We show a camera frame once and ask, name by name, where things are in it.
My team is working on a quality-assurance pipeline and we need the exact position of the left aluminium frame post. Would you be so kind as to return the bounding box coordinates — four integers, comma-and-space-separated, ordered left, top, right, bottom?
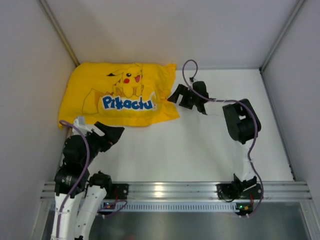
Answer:
37, 0, 80, 67

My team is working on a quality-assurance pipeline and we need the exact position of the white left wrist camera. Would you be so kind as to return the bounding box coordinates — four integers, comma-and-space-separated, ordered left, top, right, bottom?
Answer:
72, 116, 91, 135

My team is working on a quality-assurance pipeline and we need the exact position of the aluminium mounting rail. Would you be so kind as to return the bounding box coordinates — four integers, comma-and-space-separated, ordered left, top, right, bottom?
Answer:
39, 181, 312, 201

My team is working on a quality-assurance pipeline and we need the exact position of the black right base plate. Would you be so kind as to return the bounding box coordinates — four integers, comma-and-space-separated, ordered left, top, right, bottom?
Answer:
216, 183, 238, 203

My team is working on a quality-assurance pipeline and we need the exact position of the aluminium frame post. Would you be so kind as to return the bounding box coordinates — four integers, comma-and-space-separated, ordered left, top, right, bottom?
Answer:
259, 0, 308, 75
37, 0, 80, 67

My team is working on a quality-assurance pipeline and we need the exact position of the yellow Pikachu pillowcase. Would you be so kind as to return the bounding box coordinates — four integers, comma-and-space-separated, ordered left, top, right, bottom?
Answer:
58, 62, 180, 127

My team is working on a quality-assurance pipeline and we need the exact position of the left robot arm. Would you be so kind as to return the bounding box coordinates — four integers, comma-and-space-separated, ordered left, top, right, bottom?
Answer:
50, 119, 128, 240

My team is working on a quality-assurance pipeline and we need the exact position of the right aluminium frame post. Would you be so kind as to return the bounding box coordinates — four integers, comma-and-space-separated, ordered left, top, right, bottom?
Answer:
259, 0, 308, 75

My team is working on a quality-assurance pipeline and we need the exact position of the white slotted cable duct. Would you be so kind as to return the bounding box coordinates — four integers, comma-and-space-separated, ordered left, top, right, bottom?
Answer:
49, 201, 241, 213

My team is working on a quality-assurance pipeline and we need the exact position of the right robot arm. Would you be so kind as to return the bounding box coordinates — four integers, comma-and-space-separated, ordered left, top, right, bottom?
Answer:
167, 81, 263, 202

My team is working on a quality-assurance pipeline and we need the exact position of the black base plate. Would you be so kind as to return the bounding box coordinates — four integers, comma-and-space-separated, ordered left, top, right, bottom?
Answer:
108, 183, 130, 200
216, 183, 238, 203

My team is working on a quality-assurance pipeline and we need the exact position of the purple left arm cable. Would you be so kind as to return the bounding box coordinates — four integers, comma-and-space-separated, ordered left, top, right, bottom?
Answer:
56, 119, 128, 238

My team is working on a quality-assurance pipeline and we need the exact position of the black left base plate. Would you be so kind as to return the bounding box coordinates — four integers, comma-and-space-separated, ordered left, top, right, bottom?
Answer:
108, 183, 130, 200

